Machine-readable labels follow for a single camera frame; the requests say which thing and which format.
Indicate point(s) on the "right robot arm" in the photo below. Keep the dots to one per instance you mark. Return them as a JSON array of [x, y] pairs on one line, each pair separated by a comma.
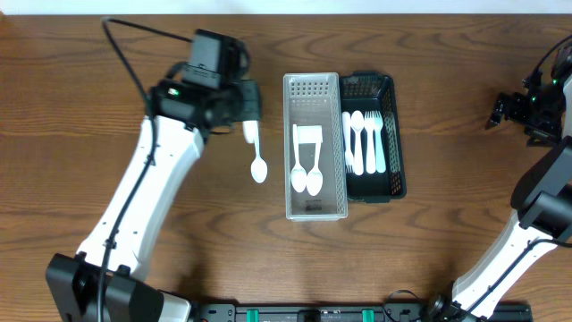
[[540, 219]]

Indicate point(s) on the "white label in basket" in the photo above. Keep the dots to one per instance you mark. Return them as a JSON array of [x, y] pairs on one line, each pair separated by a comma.
[[310, 134]]

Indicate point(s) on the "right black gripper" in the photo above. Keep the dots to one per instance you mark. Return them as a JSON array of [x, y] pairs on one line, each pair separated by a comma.
[[520, 112]]

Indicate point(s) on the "white plastic fork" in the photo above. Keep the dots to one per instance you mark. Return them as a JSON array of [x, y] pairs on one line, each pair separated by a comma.
[[346, 127], [379, 151], [370, 154]]

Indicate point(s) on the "white plastic spoon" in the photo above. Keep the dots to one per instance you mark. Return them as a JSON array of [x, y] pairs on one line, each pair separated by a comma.
[[357, 125], [315, 177], [298, 174], [250, 130], [259, 169]]

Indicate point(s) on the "clear plastic basket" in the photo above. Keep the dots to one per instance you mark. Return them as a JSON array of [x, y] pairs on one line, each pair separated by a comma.
[[314, 99]]

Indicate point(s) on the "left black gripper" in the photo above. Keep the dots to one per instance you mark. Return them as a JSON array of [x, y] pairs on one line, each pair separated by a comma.
[[250, 100]]

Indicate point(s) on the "black plastic basket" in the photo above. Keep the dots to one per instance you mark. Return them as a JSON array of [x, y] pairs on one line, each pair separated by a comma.
[[374, 92]]

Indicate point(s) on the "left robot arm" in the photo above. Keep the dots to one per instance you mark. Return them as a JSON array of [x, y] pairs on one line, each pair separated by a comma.
[[105, 280]]

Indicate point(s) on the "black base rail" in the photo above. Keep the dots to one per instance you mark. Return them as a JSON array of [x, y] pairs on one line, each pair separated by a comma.
[[226, 312]]

